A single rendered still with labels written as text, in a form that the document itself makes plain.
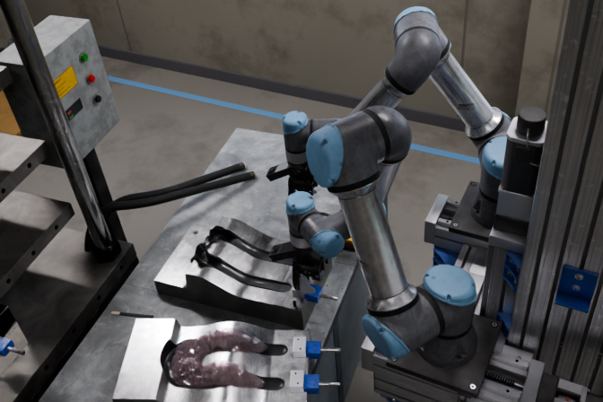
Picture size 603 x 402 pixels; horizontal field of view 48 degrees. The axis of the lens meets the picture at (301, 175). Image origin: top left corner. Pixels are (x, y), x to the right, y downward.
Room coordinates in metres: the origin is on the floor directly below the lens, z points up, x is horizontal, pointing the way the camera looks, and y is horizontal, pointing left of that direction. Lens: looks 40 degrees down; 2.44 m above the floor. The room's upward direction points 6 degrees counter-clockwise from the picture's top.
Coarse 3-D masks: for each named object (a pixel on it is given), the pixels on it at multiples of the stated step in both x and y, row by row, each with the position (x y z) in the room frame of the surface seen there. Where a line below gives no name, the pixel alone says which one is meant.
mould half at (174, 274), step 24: (192, 240) 1.62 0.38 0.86; (216, 240) 1.53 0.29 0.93; (264, 240) 1.56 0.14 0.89; (288, 240) 1.55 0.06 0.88; (168, 264) 1.53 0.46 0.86; (192, 264) 1.45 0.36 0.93; (240, 264) 1.46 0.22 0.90; (264, 264) 1.46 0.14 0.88; (168, 288) 1.45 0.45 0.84; (192, 288) 1.41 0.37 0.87; (216, 288) 1.37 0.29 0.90; (240, 288) 1.37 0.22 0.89; (240, 312) 1.34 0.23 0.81; (264, 312) 1.31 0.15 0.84; (288, 312) 1.28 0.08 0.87
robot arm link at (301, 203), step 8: (296, 192) 1.35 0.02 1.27; (304, 192) 1.34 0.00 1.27; (288, 200) 1.32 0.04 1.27; (296, 200) 1.31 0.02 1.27; (304, 200) 1.31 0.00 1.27; (312, 200) 1.31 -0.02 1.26; (288, 208) 1.30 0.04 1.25; (296, 208) 1.29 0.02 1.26; (304, 208) 1.29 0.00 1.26; (312, 208) 1.30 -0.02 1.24; (288, 216) 1.30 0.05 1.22; (296, 216) 1.28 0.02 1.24; (304, 216) 1.36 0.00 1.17; (288, 224) 1.31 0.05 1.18; (296, 224) 1.27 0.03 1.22; (296, 232) 1.29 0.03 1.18
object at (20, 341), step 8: (0, 304) 1.34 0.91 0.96; (0, 312) 1.31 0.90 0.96; (8, 312) 1.33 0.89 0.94; (0, 320) 1.30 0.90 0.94; (8, 320) 1.32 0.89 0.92; (0, 328) 1.29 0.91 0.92; (8, 328) 1.31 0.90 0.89; (16, 328) 1.33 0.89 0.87; (0, 336) 1.28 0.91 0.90; (8, 336) 1.29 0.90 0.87; (16, 336) 1.31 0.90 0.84; (24, 336) 1.33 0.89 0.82; (16, 344) 1.30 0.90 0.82; (24, 344) 1.32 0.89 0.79; (0, 360) 1.24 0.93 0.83; (8, 360) 1.26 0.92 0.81; (0, 368) 1.23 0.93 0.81; (0, 376) 1.22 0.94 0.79
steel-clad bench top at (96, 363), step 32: (224, 160) 2.12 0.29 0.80; (256, 160) 2.09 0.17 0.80; (224, 192) 1.92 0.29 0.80; (256, 192) 1.90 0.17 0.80; (320, 192) 1.86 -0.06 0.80; (192, 224) 1.77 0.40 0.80; (256, 224) 1.73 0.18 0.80; (160, 256) 1.63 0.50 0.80; (352, 256) 1.53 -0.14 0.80; (128, 288) 1.50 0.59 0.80; (128, 320) 1.37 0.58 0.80; (192, 320) 1.34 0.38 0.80; (224, 320) 1.33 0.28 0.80; (256, 320) 1.31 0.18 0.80; (320, 320) 1.29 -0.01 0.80; (96, 352) 1.26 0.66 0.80; (64, 384) 1.16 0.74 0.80; (96, 384) 1.15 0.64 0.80
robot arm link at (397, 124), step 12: (372, 108) 1.16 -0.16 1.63; (384, 108) 1.16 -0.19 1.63; (384, 120) 1.12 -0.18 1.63; (396, 120) 1.13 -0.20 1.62; (396, 132) 1.11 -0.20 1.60; (408, 132) 1.14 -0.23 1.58; (396, 144) 1.10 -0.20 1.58; (408, 144) 1.14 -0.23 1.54; (396, 156) 1.13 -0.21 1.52; (384, 168) 1.17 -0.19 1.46; (396, 168) 1.19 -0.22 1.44; (384, 180) 1.18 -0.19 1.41; (384, 192) 1.21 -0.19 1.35
